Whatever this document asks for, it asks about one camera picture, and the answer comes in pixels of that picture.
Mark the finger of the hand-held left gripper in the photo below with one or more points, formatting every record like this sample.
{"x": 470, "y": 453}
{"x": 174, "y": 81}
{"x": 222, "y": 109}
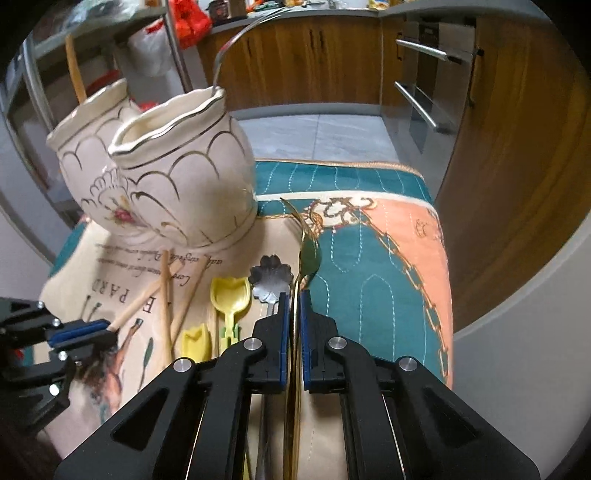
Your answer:
{"x": 90, "y": 348}
{"x": 78, "y": 331}

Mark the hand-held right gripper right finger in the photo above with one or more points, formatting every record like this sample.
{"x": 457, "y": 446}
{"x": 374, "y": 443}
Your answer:
{"x": 305, "y": 344}

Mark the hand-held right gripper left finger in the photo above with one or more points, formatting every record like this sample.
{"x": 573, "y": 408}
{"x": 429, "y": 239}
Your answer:
{"x": 283, "y": 344}

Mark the silver flower-shaped spoon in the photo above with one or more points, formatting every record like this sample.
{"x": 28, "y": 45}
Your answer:
{"x": 270, "y": 279}

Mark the wooden chopstick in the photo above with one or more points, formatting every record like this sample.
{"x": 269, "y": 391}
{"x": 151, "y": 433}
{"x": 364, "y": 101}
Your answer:
{"x": 165, "y": 300}
{"x": 143, "y": 300}
{"x": 75, "y": 69}

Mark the yellow tulip spoon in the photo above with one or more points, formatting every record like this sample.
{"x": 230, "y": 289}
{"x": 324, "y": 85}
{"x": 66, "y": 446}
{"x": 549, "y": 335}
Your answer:
{"x": 230, "y": 295}

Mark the gold spoon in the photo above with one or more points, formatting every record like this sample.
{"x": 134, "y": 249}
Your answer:
{"x": 310, "y": 261}

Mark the yellow tulip fork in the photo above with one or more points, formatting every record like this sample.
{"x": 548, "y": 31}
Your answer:
{"x": 196, "y": 341}

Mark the gold fork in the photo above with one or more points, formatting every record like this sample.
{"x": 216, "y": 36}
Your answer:
{"x": 294, "y": 213}

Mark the cream ceramic vase with flower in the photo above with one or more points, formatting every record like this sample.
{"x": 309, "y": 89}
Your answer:
{"x": 87, "y": 152}

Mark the cream ceramic vase gold trim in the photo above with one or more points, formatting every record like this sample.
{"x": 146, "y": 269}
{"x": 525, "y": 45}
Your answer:
{"x": 194, "y": 175}

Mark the printed quilted tablecloth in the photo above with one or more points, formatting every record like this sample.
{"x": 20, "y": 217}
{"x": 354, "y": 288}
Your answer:
{"x": 369, "y": 277}

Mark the wooden kitchen cabinets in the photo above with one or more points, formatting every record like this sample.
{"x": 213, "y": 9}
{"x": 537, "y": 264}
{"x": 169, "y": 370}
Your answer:
{"x": 300, "y": 64}

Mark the tall wooden cabinet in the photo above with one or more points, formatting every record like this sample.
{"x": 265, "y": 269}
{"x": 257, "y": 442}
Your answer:
{"x": 521, "y": 161}

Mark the white plastic bag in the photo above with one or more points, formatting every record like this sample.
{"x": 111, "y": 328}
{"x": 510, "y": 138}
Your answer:
{"x": 147, "y": 50}

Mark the metal storage rack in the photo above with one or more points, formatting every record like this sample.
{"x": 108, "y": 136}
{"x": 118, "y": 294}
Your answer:
{"x": 178, "y": 50}

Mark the red plastic bag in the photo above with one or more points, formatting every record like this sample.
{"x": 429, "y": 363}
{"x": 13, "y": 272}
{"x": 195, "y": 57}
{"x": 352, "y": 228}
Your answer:
{"x": 189, "y": 23}

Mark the grey kitchen countertop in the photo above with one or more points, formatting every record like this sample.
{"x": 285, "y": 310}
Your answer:
{"x": 295, "y": 16}

